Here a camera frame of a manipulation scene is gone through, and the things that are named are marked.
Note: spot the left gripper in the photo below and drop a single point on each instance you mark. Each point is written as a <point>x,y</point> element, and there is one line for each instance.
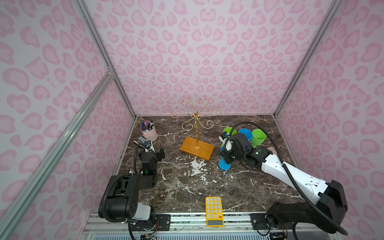
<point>160,155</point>

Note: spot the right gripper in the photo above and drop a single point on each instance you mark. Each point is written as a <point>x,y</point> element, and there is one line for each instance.
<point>225,155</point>

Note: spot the blue wine glass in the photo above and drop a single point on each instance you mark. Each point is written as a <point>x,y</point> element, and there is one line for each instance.
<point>248,134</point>
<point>223,165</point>

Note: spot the green wine glass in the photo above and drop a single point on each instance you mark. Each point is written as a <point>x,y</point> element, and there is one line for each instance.
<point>258,137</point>
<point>230,130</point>

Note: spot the gold wire glass rack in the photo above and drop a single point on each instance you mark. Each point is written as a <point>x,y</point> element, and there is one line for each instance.
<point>194,122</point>

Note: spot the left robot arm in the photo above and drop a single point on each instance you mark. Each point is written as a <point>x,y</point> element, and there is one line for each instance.
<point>120,201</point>

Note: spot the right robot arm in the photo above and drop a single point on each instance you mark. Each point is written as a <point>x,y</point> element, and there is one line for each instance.
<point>325,203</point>

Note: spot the orange wooden rack base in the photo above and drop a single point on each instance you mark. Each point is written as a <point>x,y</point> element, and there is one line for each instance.
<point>198,148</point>

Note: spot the cream and blue stapler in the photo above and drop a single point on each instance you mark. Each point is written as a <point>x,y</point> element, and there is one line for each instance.
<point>141,141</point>

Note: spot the pink metal pen bucket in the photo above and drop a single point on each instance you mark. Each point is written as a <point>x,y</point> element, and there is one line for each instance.
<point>148,130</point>

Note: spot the pink case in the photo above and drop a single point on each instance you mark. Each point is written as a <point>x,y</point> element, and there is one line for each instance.
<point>273,150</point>

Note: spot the yellow calculator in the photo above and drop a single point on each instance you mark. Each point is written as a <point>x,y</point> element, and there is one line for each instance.
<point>214,212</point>

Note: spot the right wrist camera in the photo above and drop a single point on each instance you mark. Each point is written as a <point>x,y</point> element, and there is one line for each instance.
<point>225,139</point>

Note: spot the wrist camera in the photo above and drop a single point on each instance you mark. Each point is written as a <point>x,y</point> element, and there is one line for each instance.
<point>225,139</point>
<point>148,145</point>

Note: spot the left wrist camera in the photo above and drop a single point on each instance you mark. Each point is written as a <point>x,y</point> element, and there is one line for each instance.
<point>148,145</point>

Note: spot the aluminium front rail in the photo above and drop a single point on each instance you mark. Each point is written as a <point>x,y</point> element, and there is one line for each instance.
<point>201,226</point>

